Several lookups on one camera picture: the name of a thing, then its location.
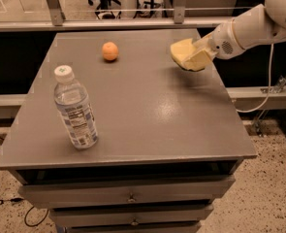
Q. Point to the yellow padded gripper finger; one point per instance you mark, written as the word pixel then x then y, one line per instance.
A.
pixel 205 42
pixel 197 61

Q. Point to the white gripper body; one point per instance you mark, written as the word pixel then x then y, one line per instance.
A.
pixel 222 40

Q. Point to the yellow sponge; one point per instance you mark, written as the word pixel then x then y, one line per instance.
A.
pixel 184 48

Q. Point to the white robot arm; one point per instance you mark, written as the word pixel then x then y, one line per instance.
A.
pixel 264 24

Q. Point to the clear plastic water bottle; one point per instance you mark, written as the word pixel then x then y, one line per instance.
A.
pixel 73 104

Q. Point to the orange fruit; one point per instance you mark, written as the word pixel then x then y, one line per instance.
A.
pixel 110 51

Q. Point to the grey drawer cabinet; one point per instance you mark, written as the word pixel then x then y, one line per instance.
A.
pixel 154 120

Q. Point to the middle grey drawer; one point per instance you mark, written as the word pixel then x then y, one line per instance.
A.
pixel 131 216

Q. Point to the grey drawer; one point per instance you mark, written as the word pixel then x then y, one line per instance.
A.
pixel 128 192
pixel 131 216

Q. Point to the top grey drawer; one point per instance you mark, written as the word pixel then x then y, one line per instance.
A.
pixel 128 192

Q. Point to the metal railing frame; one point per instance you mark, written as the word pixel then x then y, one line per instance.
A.
pixel 72 15

